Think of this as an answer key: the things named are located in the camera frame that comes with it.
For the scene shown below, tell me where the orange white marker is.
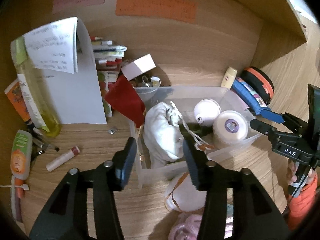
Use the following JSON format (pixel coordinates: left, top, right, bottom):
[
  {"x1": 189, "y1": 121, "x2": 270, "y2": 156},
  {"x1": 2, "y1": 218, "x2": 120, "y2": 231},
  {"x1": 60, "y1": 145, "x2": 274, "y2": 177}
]
[{"x1": 11, "y1": 176, "x2": 29, "y2": 220}]

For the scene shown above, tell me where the keyring with trinkets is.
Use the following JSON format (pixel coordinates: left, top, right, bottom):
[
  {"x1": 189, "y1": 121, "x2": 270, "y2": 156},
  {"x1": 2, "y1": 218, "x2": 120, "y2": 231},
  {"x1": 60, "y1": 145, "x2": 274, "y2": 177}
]
[{"x1": 129, "y1": 74, "x2": 162, "y2": 88}]

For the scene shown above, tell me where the pink rope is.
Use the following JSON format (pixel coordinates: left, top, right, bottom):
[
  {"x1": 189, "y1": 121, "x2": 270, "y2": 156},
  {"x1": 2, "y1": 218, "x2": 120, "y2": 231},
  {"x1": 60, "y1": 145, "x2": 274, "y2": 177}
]
[{"x1": 168, "y1": 211, "x2": 235, "y2": 240}]

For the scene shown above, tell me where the person's right hand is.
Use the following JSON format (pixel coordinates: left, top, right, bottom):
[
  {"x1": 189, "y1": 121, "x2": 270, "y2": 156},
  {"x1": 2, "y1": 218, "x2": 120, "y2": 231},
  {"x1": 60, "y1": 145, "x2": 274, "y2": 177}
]
[{"x1": 287, "y1": 159, "x2": 298, "y2": 185}]

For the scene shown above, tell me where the white drawstring bag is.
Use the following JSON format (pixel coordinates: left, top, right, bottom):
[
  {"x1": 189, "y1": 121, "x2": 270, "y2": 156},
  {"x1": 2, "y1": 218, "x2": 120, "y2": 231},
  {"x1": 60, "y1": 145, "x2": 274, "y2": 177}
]
[{"x1": 142, "y1": 101, "x2": 209, "y2": 169}]

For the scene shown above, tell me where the yellow liquid bottle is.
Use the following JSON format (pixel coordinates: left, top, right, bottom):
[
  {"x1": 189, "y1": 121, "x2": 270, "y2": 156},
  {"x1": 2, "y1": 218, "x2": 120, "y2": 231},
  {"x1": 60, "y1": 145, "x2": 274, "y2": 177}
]
[{"x1": 10, "y1": 37, "x2": 62, "y2": 137}]

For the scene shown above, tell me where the white tag with string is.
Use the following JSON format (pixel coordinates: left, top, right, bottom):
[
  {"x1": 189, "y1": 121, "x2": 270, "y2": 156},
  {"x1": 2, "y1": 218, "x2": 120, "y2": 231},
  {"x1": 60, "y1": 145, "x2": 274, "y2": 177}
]
[{"x1": 0, "y1": 184, "x2": 29, "y2": 190}]

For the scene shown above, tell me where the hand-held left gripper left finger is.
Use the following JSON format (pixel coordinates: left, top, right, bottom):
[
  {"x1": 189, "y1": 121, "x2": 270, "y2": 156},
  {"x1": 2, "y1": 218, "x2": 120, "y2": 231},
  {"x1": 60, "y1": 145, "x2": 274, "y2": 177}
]
[{"x1": 29, "y1": 137, "x2": 137, "y2": 240}]

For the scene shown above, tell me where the small white box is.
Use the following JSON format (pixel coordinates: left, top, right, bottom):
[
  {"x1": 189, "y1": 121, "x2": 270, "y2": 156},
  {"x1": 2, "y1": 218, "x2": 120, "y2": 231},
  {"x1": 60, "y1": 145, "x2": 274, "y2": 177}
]
[{"x1": 121, "y1": 54, "x2": 156, "y2": 80}]

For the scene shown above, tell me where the white lip balm stick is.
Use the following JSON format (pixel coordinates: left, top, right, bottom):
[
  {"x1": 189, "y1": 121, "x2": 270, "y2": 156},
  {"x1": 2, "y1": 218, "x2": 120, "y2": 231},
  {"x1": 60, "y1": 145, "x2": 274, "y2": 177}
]
[{"x1": 46, "y1": 146, "x2": 80, "y2": 172}]

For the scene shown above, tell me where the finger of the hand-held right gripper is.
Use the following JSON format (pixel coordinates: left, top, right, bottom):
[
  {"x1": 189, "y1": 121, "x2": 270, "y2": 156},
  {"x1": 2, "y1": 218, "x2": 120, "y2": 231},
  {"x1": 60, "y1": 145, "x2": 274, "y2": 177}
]
[
  {"x1": 260, "y1": 109, "x2": 304, "y2": 130},
  {"x1": 250, "y1": 119, "x2": 278, "y2": 140}
]

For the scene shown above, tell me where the clear plastic storage box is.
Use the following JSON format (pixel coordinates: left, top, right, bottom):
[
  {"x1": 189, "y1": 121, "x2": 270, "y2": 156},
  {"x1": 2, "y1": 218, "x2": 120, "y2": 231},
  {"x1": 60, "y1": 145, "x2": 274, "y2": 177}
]
[{"x1": 129, "y1": 85, "x2": 263, "y2": 189}]

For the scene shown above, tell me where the fruit sticker sheet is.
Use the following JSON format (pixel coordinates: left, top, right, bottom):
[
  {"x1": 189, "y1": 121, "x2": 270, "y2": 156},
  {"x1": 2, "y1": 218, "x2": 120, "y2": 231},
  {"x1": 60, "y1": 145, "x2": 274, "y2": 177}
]
[{"x1": 96, "y1": 70, "x2": 120, "y2": 117}]

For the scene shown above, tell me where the orange sticky note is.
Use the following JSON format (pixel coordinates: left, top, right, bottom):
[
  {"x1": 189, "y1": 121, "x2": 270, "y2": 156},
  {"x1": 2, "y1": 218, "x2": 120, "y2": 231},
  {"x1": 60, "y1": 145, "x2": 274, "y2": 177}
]
[{"x1": 115, "y1": 0, "x2": 197, "y2": 24}]

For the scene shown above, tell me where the orange green glue tube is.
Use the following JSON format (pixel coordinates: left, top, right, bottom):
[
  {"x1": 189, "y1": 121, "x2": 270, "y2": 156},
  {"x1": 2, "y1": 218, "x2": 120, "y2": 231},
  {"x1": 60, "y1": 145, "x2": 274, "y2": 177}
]
[{"x1": 10, "y1": 129, "x2": 33, "y2": 180}]

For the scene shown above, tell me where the black case orange zipper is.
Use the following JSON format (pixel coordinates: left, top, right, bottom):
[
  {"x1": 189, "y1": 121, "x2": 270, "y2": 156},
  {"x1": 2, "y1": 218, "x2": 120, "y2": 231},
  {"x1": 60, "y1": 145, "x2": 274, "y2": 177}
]
[{"x1": 241, "y1": 67, "x2": 275, "y2": 105}]

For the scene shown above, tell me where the white printed paper sheet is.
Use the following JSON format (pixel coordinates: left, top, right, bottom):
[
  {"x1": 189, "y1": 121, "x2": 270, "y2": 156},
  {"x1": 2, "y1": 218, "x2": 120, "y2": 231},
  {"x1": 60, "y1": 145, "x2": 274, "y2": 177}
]
[{"x1": 24, "y1": 17, "x2": 78, "y2": 74}]

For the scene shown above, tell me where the cream lotion tube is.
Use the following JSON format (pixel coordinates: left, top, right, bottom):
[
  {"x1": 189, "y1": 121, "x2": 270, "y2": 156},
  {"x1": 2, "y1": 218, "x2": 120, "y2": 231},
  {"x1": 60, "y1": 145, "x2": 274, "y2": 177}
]
[{"x1": 220, "y1": 67, "x2": 237, "y2": 90}]

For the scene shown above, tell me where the red cloth pouch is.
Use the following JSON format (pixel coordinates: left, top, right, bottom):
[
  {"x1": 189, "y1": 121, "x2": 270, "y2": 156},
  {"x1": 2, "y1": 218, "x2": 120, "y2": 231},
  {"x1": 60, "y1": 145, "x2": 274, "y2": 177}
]
[{"x1": 104, "y1": 74, "x2": 146, "y2": 128}]

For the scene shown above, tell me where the black silver pen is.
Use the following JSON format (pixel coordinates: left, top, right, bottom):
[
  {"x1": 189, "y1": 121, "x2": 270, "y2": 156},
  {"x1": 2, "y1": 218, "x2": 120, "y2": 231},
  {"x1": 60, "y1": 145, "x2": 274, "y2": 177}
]
[{"x1": 26, "y1": 122, "x2": 60, "y2": 155}]

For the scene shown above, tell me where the white folded paper sheet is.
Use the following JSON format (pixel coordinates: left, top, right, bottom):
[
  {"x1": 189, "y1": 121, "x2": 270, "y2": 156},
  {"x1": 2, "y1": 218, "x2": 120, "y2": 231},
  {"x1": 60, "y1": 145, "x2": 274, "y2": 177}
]
[{"x1": 37, "y1": 17, "x2": 107, "y2": 125}]

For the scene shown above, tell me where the clear plastic bowl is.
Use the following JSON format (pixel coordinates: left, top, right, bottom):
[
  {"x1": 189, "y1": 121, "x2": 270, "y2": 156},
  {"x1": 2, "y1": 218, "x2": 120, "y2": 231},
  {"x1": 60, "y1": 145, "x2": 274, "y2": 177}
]
[{"x1": 135, "y1": 87, "x2": 158, "y2": 103}]

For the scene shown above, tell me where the blue pencil case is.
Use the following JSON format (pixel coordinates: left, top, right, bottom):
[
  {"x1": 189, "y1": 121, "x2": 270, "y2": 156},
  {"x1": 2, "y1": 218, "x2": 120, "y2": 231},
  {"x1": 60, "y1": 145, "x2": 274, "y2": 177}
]
[{"x1": 231, "y1": 77, "x2": 272, "y2": 117}]

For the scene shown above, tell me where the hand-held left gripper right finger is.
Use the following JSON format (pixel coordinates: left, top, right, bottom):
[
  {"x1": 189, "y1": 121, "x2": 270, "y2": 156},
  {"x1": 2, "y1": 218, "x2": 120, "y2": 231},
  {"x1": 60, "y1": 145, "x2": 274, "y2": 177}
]
[{"x1": 182, "y1": 139, "x2": 292, "y2": 240}]

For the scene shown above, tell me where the person's right forearm orange sleeve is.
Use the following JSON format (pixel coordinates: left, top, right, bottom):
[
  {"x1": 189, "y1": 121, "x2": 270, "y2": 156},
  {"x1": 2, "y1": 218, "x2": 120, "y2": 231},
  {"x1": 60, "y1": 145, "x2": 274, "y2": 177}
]
[{"x1": 287, "y1": 174, "x2": 318, "y2": 230}]

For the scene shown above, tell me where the wooden desktop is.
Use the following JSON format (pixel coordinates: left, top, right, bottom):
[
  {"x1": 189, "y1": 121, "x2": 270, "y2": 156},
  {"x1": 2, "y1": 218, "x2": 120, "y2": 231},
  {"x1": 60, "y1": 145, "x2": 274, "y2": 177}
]
[{"x1": 5, "y1": 62, "x2": 290, "y2": 240}]

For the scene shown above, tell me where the white bag orange trim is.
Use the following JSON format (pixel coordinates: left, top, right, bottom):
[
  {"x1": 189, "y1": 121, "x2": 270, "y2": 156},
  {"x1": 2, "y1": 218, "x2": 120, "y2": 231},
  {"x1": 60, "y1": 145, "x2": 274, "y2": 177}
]
[{"x1": 164, "y1": 172, "x2": 208, "y2": 212}]

